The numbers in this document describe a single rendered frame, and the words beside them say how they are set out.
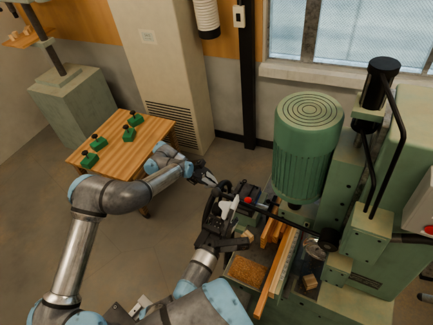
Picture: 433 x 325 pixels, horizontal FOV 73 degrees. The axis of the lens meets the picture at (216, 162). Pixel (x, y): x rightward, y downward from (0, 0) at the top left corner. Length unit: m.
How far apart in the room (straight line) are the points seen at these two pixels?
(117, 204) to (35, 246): 1.81
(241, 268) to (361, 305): 0.44
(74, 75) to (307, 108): 2.43
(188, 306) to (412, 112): 0.61
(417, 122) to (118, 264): 2.04
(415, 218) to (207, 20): 1.70
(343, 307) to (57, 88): 2.60
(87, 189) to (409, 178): 0.90
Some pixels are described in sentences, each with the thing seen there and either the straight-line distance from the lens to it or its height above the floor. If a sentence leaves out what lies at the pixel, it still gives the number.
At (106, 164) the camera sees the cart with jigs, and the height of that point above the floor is 0.53.
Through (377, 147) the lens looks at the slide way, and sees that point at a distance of 0.75.
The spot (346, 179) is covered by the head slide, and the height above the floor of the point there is 1.32.
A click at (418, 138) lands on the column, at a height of 1.52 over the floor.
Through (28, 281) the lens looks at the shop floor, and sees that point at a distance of 2.62.
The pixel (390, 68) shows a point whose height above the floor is 1.62.
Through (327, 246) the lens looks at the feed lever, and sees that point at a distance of 0.96.
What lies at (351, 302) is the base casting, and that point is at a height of 0.80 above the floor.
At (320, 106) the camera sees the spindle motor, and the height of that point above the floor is 1.47.
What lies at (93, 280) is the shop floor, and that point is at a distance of 2.37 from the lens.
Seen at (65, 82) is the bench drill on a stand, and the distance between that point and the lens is 2.92.
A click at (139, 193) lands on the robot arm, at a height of 1.20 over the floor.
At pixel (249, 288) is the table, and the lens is 1.13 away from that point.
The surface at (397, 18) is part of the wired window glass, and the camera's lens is 2.14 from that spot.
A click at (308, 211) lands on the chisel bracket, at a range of 1.12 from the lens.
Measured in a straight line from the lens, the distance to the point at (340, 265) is 0.99.
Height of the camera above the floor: 1.96
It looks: 47 degrees down
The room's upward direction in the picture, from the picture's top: 9 degrees counter-clockwise
